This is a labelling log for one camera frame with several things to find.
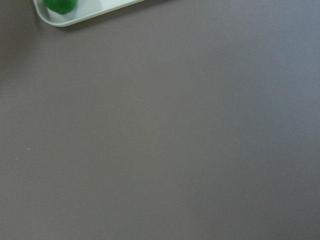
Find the beige rabbit tray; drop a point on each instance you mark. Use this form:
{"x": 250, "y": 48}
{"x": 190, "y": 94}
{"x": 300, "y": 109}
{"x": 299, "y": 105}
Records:
{"x": 84, "y": 10}

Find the green lime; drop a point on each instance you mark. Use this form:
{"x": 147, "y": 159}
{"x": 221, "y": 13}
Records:
{"x": 61, "y": 7}

